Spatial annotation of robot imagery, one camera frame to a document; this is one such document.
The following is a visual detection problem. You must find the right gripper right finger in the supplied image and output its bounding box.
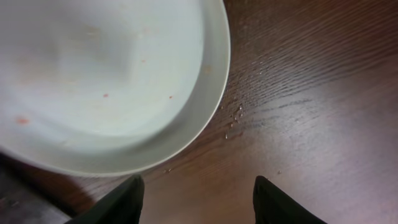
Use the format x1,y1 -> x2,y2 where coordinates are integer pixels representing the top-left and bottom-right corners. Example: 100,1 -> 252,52
252,175 -> 325,224

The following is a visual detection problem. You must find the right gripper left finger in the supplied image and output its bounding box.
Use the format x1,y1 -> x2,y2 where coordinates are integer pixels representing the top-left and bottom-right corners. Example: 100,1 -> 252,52
65,175 -> 145,224

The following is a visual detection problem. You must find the cream white plate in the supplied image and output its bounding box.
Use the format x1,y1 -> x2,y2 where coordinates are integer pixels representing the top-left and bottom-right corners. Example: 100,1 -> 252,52
1,0 -> 231,177

